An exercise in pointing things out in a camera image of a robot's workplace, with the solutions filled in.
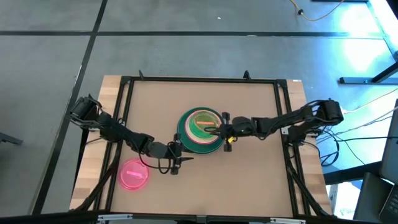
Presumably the small teal transparent plate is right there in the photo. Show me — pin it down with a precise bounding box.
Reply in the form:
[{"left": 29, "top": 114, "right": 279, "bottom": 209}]
[{"left": 190, "top": 110, "right": 223, "bottom": 139}]

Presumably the white box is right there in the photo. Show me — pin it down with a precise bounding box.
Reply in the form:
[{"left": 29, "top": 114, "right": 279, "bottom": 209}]
[{"left": 328, "top": 182, "right": 359, "bottom": 220}]

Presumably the large green plastic plate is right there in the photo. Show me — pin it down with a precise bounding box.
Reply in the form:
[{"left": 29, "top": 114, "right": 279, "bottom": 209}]
[{"left": 176, "top": 106, "right": 226, "bottom": 156}]

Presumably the black aluminium table frame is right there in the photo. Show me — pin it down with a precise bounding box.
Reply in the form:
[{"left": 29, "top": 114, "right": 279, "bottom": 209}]
[{"left": 73, "top": 74, "right": 336, "bottom": 218}]

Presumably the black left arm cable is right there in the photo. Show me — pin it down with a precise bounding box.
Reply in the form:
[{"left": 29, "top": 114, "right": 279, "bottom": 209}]
[{"left": 137, "top": 151, "right": 172, "bottom": 175}]

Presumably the small red transparent plate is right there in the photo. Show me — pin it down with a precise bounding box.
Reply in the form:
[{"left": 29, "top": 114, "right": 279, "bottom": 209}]
[{"left": 119, "top": 158, "right": 150, "bottom": 192}]

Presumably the small orange transparent plate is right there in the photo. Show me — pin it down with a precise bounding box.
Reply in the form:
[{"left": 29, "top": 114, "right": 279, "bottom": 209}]
[{"left": 190, "top": 110, "right": 223, "bottom": 138}]

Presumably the black cable bundle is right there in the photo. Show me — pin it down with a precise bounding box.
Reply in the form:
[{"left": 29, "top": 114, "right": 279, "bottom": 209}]
[{"left": 310, "top": 124, "right": 398, "bottom": 167}]

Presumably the black desk leg stand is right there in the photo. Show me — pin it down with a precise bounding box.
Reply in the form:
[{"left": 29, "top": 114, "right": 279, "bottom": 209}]
[{"left": 338, "top": 0, "right": 398, "bottom": 85}]

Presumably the black side table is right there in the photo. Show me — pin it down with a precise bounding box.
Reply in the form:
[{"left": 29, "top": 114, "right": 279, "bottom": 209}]
[{"left": 322, "top": 161, "right": 382, "bottom": 186}]

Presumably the yellow floor cable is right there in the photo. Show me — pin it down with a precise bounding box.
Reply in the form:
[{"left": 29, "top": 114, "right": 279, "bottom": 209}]
[{"left": 290, "top": 0, "right": 345, "bottom": 22}]

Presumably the grey laptop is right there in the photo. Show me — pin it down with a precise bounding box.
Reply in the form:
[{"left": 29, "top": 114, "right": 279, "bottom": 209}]
[{"left": 378, "top": 98, "right": 398, "bottom": 224}]

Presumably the white cable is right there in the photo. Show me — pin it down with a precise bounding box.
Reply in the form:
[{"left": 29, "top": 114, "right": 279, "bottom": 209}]
[{"left": 341, "top": 86, "right": 398, "bottom": 113}]

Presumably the silver frame bracket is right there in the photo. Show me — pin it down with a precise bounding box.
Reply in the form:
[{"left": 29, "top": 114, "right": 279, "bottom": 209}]
[
  {"left": 97, "top": 213, "right": 134, "bottom": 223},
  {"left": 269, "top": 217, "right": 307, "bottom": 224}
]

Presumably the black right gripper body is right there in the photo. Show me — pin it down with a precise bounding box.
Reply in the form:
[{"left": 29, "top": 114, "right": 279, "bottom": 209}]
[{"left": 220, "top": 111, "right": 257, "bottom": 153}]

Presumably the grey floor object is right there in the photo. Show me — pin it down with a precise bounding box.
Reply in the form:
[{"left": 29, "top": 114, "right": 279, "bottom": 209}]
[{"left": 0, "top": 131, "right": 24, "bottom": 146}]

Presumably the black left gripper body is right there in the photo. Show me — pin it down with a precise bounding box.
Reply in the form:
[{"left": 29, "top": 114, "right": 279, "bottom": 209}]
[{"left": 167, "top": 133, "right": 185, "bottom": 176}]

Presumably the brown table mat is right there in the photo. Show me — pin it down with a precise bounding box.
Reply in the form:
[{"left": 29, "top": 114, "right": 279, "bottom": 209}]
[{"left": 110, "top": 80, "right": 295, "bottom": 218}]

